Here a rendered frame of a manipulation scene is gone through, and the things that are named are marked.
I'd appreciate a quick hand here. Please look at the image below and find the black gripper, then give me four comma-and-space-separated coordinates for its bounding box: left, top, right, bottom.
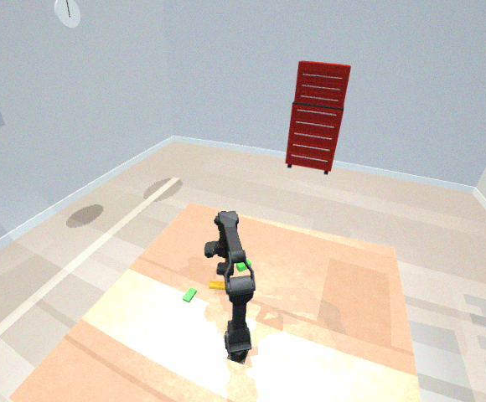
216, 243, 235, 278

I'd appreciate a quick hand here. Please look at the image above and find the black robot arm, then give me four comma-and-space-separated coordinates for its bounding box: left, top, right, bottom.
204, 211, 256, 364

